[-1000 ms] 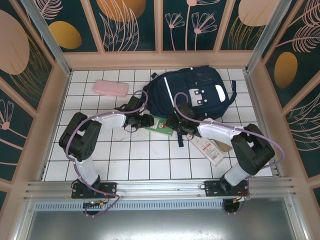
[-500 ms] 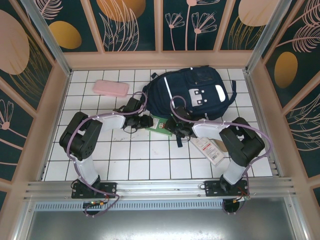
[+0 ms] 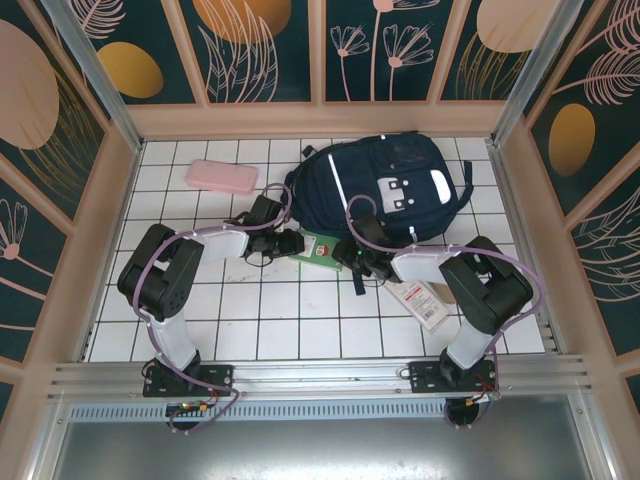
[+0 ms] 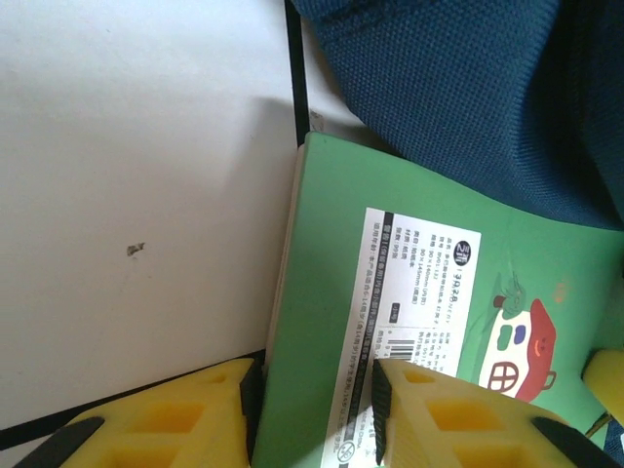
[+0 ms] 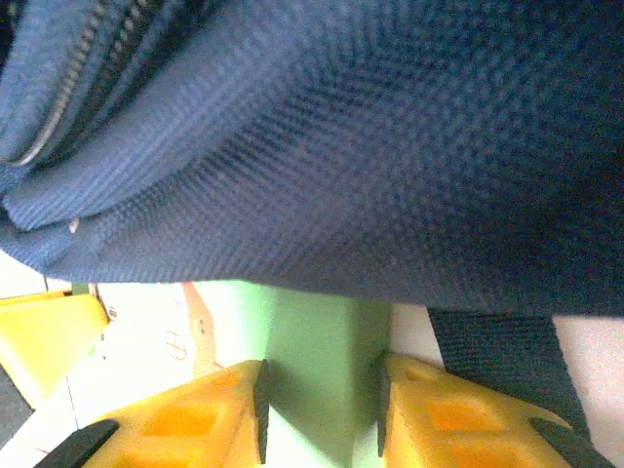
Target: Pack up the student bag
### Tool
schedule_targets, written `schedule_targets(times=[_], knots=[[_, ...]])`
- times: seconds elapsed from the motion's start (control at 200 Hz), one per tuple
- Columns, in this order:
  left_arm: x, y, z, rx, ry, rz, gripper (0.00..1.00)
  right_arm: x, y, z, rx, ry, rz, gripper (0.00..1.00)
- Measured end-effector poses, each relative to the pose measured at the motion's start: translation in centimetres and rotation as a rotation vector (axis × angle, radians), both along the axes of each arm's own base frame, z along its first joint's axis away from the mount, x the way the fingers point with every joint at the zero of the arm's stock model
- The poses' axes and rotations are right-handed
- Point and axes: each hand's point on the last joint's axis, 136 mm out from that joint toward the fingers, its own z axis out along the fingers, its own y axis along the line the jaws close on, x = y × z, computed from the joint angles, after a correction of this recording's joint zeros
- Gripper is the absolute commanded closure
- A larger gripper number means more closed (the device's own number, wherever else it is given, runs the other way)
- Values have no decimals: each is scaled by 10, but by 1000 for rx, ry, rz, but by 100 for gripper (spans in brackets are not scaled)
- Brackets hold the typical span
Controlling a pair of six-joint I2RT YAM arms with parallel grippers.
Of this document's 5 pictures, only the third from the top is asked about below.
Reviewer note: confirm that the aluminium corner post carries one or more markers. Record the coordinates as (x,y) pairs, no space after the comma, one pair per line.
(537,70)
(94,70)

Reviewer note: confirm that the perforated metal vent strip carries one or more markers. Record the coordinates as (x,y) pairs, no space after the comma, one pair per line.
(325,411)

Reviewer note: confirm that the navy blue backpack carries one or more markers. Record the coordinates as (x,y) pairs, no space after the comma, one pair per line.
(380,165)

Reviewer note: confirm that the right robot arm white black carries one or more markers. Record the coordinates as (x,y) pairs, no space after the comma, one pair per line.
(470,340)

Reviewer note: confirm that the aluminium front rail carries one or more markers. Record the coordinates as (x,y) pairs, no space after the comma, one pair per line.
(325,375)

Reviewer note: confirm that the green notebook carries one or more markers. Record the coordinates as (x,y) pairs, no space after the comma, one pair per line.
(325,261)

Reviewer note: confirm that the grey metal sheet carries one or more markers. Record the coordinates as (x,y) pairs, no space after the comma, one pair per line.
(325,450)

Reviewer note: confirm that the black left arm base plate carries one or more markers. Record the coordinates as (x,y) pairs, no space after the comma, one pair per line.
(220,380)

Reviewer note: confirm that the pink pencil case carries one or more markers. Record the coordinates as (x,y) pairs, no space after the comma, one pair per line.
(222,176)

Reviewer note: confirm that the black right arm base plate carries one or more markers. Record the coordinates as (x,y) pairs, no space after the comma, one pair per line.
(425,377)

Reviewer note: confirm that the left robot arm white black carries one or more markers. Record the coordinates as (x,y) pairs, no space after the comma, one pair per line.
(170,330)

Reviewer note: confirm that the white ruler set package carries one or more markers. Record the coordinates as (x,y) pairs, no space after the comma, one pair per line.
(425,310)

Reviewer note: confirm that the aluminium side rail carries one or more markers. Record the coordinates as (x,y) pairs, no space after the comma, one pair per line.
(550,335)
(89,340)

